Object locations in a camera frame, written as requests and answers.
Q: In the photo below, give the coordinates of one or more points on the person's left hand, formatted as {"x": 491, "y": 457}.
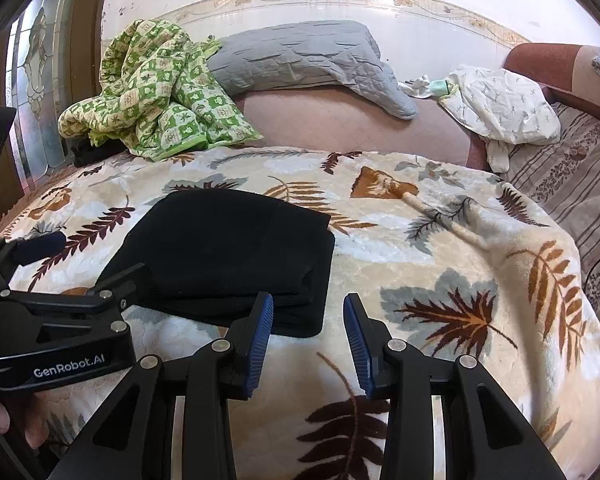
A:
{"x": 35, "y": 430}

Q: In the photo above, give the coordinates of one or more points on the green checkered quilt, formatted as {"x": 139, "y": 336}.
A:
{"x": 155, "y": 90}

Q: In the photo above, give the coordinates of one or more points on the stained glass window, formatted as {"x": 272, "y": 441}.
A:
{"x": 40, "y": 85}

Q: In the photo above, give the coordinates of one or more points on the pink mattress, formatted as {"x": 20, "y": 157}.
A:
{"x": 340, "y": 120}

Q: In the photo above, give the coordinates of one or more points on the black pants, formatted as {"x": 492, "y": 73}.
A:
{"x": 220, "y": 250}

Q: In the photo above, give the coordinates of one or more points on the grey quilted pillow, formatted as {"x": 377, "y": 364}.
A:
{"x": 300, "y": 55}

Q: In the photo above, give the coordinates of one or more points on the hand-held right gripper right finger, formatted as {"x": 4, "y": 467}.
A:
{"x": 357, "y": 340}

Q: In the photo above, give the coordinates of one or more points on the mint green bottle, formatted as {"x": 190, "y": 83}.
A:
{"x": 440, "y": 87}

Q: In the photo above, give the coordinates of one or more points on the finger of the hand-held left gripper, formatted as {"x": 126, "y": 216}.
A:
{"x": 110, "y": 292}
{"x": 40, "y": 247}

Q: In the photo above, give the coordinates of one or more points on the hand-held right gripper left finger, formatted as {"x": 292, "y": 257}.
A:
{"x": 257, "y": 340}

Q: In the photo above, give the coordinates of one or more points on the brown upholstered headboard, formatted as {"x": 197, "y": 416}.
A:
{"x": 540, "y": 57}

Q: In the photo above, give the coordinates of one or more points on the striped floral sheet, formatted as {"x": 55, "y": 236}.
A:
{"x": 570, "y": 175}

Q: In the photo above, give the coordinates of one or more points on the leaf print blanket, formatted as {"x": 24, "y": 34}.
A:
{"x": 430, "y": 240}

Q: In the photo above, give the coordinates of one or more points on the white patterned pillow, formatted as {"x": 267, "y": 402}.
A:
{"x": 500, "y": 105}

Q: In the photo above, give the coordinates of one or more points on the small white cloth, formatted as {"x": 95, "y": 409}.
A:
{"x": 416, "y": 87}

